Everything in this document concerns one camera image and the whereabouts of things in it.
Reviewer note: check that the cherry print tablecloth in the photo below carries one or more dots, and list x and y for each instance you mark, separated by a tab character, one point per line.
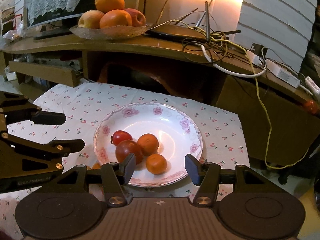
88	104

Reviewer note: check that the television screen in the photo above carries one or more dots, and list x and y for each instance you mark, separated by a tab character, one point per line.
54	17

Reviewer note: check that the large orange top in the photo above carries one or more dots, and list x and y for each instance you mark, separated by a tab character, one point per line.
108	5

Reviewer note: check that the red apple in basket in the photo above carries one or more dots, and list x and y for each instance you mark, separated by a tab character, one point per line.
137	17

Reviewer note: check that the large orange front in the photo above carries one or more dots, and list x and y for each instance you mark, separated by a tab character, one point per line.
114	18

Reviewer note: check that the red tomato back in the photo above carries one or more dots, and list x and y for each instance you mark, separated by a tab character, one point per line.
120	136

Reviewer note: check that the wooden tv stand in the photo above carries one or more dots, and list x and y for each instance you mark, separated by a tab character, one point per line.
276	126

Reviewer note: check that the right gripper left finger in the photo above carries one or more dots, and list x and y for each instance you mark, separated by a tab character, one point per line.
114	176

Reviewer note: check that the white power strip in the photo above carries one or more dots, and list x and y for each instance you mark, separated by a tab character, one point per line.
274	68

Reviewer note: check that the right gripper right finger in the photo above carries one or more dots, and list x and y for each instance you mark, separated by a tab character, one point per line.
206	177

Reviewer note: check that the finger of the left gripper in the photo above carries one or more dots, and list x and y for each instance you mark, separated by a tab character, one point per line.
12	145
17	108

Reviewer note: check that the black router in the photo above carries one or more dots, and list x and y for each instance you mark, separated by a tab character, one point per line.
177	30

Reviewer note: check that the yellow peach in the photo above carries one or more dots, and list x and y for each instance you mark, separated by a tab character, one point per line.
90	19

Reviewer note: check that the large orange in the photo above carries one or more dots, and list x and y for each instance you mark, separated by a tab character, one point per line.
108	5
114	18

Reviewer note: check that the orange mandarin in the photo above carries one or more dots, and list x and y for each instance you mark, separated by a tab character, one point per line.
95	166
149	144
156	164

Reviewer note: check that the small red fruit on stand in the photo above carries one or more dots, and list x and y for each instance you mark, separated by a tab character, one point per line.
311	107

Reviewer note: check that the glass fruit basket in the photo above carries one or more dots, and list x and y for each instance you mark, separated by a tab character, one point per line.
118	32

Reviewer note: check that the silver set-top box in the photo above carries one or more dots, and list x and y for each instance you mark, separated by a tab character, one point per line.
74	64

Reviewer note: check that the white floral plate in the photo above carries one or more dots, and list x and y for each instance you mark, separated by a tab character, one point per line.
159	135

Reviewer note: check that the dark red apple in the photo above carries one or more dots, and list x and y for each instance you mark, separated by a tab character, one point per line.
126	147

